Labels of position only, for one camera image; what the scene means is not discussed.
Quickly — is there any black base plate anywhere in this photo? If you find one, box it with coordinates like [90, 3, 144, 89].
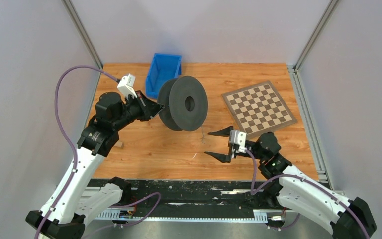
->
[129, 179, 283, 219]

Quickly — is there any small wooden block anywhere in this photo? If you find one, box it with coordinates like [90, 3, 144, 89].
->
[114, 141, 124, 149]

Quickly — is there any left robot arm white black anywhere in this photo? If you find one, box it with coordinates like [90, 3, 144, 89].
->
[26, 91, 164, 239]

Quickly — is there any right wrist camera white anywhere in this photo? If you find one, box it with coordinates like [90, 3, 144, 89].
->
[228, 130, 247, 153]

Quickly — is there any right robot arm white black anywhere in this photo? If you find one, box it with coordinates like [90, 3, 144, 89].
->
[206, 126, 377, 239]

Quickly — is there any aluminium frame post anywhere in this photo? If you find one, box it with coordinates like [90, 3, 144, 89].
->
[294, 0, 340, 71]
[61, 0, 103, 69]

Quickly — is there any blue plastic bin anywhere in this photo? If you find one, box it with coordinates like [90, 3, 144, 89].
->
[145, 53, 182, 98]

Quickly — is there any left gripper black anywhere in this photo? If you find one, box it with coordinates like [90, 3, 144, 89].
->
[112, 90, 165, 131]

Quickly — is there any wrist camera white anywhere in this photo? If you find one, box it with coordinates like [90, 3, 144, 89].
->
[117, 73, 137, 98]
[228, 130, 247, 153]

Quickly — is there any left aluminium frame post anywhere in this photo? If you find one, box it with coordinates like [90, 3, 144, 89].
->
[61, 0, 103, 69]

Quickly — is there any slotted grey cable duct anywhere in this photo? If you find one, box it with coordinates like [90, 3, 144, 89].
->
[95, 209, 268, 223]

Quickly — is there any wooden chessboard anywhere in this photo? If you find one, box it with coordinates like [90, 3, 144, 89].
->
[221, 81, 297, 139]

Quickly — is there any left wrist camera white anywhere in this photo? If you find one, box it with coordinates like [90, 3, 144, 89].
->
[117, 73, 137, 98]

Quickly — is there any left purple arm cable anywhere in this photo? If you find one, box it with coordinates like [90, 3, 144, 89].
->
[34, 65, 162, 239]

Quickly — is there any dark grey cable spool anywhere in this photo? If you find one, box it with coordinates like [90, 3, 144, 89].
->
[157, 76, 208, 131]

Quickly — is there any right aluminium frame post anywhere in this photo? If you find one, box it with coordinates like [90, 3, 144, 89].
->
[294, 0, 340, 71]

